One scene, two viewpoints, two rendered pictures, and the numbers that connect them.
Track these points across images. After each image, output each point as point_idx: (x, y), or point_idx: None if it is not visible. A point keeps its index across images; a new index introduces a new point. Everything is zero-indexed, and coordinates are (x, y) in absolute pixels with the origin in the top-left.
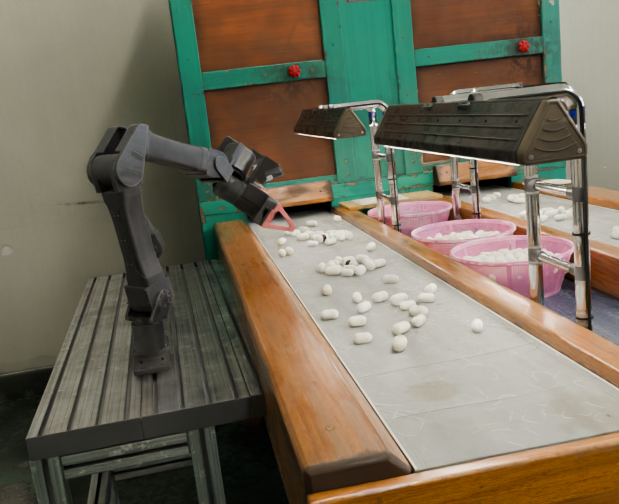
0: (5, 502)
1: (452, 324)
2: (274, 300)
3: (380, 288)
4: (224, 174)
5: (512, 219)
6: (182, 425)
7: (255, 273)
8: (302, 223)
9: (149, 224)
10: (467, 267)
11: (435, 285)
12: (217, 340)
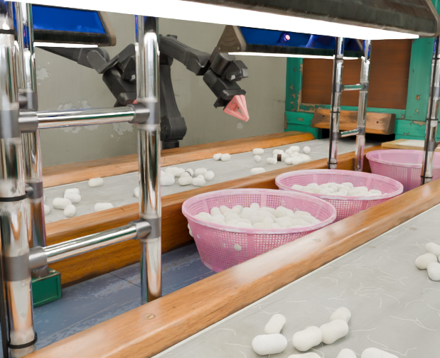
0: None
1: None
2: None
3: (119, 196)
4: (95, 67)
5: (421, 192)
6: None
7: (125, 158)
8: (341, 148)
9: (171, 110)
10: (166, 204)
11: (106, 206)
12: None
